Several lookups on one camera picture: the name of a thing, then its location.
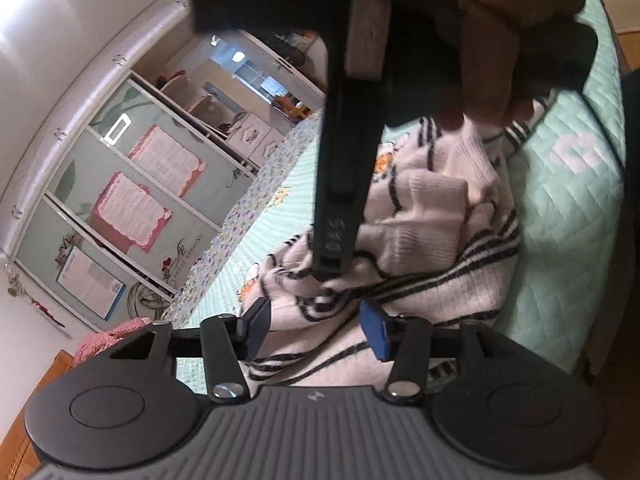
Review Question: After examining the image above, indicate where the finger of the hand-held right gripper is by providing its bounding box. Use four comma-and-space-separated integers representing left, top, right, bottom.
311, 0, 393, 284

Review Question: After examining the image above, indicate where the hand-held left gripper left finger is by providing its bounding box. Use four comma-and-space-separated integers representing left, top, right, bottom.
107, 297, 271, 404

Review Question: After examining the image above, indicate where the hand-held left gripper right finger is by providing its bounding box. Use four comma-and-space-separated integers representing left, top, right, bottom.
360, 300, 516, 405

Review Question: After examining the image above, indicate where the floral bed sheet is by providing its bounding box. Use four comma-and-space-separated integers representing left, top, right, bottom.
170, 110, 331, 331

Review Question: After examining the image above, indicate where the white nightstand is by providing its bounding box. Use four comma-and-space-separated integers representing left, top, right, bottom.
227, 112, 291, 168

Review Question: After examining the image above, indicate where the white fan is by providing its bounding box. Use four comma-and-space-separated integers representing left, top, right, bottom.
127, 282, 176, 321

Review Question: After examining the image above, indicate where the pink cloth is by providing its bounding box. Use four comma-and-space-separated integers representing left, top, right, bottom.
74, 317, 171, 366

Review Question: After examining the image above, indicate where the pink bordered paper sheet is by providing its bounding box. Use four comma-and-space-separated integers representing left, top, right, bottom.
129, 125, 207, 198
91, 170, 171, 253

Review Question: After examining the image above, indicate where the blue bordered paper sheet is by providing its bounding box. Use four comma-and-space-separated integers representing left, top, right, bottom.
55, 245, 126, 321

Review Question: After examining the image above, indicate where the bee print quilted blanket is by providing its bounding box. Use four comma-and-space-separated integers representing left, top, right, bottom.
172, 0, 626, 396

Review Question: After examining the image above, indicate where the white sliding door wardrobe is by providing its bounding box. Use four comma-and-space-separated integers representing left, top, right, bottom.
0, 0, 331, 333

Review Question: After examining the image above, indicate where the wooden headboard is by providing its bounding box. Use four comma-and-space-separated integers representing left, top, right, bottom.
0, 350, 76, 480

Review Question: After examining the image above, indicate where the hanging wall ornament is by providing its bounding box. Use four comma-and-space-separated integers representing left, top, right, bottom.
2, 265, 66, 328

